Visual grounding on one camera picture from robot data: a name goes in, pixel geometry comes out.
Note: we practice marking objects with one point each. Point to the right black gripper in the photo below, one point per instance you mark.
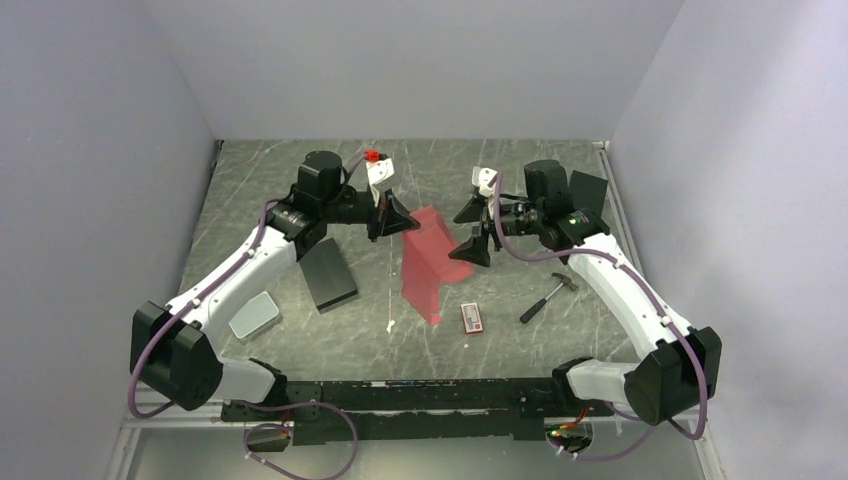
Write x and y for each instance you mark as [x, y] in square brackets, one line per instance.
[475, 249]

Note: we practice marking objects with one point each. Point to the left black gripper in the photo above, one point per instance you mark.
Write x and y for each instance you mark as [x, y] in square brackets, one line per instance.
[391, 217]

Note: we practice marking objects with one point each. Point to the red cardboard paper box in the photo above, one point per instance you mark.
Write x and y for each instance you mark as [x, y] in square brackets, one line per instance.
[426, 264]

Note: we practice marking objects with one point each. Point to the black box near left arm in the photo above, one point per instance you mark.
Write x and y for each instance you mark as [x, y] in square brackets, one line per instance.
[328, 276]

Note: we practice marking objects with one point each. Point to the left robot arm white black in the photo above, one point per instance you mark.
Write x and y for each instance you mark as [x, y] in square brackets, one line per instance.
[174, 360]

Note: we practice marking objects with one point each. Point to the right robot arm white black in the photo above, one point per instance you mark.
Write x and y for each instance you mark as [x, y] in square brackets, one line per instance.
[677, 368]

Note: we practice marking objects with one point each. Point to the small red white box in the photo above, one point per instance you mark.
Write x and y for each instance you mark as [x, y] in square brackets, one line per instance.
[471, 318]

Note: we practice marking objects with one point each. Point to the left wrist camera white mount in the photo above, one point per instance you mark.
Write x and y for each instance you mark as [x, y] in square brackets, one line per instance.
[380, 173]

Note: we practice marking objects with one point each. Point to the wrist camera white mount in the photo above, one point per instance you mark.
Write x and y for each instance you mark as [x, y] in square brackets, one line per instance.
[380, 173]
[483, 179]

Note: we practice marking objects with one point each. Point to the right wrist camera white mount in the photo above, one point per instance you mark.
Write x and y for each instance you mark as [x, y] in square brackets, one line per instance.
[483, 179]

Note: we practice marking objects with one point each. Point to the hammer with black handle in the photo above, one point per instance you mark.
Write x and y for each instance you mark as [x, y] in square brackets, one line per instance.
[563, 282]

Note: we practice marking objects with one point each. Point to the black box near right wall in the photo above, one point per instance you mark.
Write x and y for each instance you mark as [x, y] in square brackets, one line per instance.
[588, 192]

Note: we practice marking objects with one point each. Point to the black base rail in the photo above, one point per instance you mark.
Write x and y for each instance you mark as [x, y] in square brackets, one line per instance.
[523, 409]

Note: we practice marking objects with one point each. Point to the aluminium frame rail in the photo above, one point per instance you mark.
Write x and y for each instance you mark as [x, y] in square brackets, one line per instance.
[147, 399]

